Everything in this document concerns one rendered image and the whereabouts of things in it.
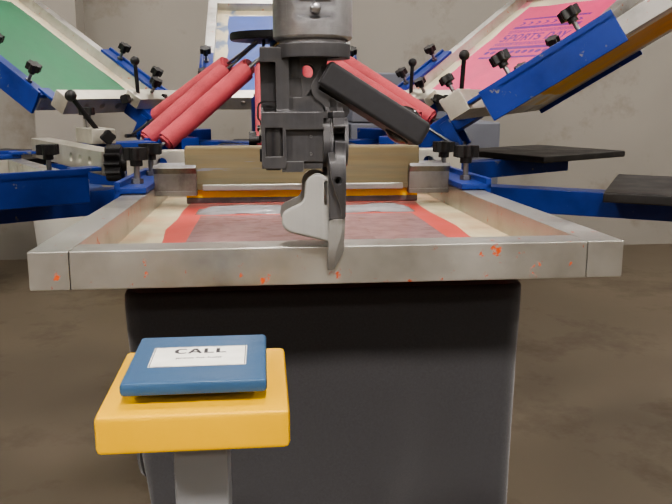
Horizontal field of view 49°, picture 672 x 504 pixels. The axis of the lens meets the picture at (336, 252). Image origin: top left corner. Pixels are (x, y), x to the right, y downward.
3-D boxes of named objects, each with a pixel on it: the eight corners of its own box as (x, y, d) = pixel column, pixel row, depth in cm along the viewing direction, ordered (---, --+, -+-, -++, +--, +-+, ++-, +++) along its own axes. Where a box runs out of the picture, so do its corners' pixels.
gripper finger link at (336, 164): (324, 220, 73) (321, 131, 73) (342, 220, 73) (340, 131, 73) (328, 218, 68) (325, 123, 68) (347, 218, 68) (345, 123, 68)
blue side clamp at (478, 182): (490, 220, 123) (491, 178, 122) (460, 220, 123) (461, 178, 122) (446, 199, 153) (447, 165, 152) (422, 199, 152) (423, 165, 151)
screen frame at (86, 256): (621, 277, 76) (624, 240, 75) (29, 291, 70) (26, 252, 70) (440, 193, 153) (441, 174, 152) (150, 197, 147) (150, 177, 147)
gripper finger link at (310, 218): (282, 271, 72) (280, 175, 72) (343, 269, 73) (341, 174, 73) (283, 272, 69) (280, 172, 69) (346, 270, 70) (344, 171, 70)
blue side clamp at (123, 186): (148, 226, 118) (146, 182, 117) (116, 226, 118) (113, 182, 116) (171, 203, 148) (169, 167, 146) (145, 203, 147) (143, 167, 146)
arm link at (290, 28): (347, 3, 74) (357, -10, 66) (347, 51, 75) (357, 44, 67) (271, 3, 73) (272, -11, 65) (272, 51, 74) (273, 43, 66)
